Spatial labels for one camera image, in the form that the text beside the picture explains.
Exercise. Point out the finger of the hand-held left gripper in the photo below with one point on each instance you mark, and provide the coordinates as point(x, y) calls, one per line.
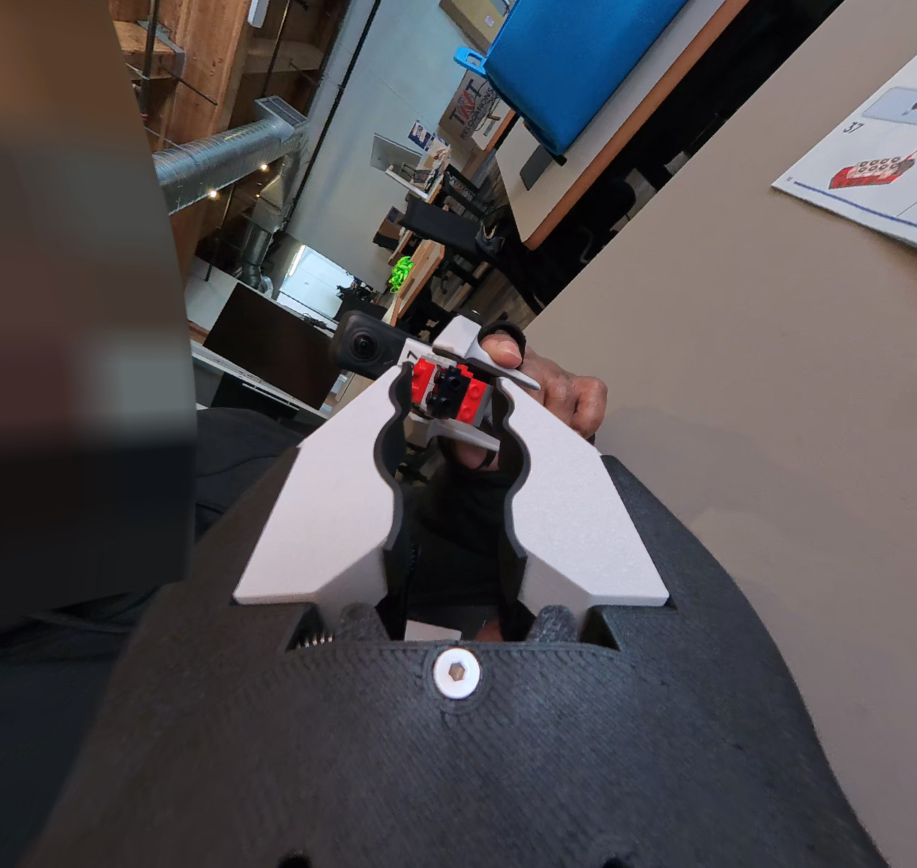
point(458, 338)
point(458, 432)

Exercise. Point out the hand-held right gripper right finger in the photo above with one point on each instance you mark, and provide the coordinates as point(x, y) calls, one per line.
point(580, 517)

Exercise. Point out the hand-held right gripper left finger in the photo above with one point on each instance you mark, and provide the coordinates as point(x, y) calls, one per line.
point(322, 510)

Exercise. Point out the red toy brick model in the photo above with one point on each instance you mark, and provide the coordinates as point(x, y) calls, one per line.
point(451, 388)

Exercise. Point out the grey desk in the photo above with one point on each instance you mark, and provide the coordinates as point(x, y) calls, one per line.
point(716, 417)

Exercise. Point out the person's left hand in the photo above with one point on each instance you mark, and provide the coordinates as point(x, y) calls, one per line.
point(569, 395)

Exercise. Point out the bright green object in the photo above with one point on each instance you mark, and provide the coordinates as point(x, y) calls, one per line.
point(402, 273)

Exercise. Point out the black monitor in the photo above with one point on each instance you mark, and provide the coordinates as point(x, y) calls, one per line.
point(272, 345)

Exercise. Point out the person's dark jacket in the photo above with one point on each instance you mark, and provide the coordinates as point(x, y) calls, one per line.
point(236, 467)

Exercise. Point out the black chair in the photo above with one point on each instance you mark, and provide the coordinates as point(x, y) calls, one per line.
point(440, 227)

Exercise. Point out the white table with wooden edge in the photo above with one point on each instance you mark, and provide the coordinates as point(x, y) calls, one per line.
point(544, 195)

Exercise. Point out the printed cardboard box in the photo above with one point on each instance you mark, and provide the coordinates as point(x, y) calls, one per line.
point(473, 109)

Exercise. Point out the blue plastic tote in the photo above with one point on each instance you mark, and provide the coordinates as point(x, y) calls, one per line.
point(602, 37)

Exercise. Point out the brown cardboard box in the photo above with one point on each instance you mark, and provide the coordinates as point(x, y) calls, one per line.
point(476, 1)

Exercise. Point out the pale blue instruction booklet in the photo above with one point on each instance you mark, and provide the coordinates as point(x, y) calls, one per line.
point(860, 159)

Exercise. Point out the silver ventilation duct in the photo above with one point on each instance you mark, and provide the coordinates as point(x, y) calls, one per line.
point(229, 148)

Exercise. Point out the white wall sensor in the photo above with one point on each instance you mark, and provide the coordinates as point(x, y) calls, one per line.
point(258, 8)

